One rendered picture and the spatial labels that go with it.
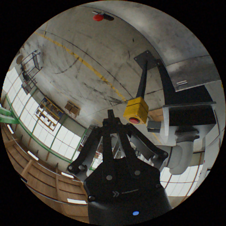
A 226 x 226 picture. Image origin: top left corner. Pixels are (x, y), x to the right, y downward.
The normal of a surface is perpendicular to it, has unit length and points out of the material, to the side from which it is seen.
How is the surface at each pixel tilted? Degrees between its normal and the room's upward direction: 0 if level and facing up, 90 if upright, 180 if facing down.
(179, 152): 92
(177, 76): 90
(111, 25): 0
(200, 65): 0
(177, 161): 78
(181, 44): 0
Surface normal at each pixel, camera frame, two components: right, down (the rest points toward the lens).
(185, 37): -0.39, 0.80
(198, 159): -0.69, -0.58
